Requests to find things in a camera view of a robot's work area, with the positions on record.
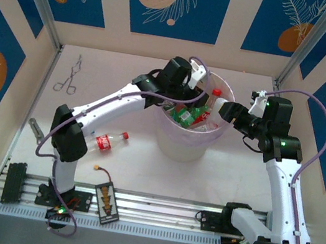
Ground grey metal latch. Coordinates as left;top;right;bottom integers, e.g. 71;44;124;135
27;117;48;140

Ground metal scissor tongs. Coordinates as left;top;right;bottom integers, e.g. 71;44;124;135
52;51;84;95

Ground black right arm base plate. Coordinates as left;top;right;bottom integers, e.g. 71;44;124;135
197;209;248;238

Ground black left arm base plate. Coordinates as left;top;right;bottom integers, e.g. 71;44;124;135
34;183;94;214

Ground white plastic bin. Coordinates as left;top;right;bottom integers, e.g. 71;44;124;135
147;62;240;171

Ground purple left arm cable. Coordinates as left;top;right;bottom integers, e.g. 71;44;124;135
21;32;217;244

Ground black power distribution board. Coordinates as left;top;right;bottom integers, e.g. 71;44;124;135
88;179;126;227

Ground white slotted cable duct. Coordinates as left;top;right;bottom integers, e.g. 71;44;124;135
0;198;222;244

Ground aluminium mounting rail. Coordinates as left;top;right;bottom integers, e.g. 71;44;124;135
0;166;317;244

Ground green plastic bottle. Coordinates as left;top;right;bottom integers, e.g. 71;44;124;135
167;100;212;132

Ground yellow connector wire lead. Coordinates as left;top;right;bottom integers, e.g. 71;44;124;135
91;164;115;185

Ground red cap cola bottle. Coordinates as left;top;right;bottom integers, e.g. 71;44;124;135
80;125;131;159
203;87;225;124

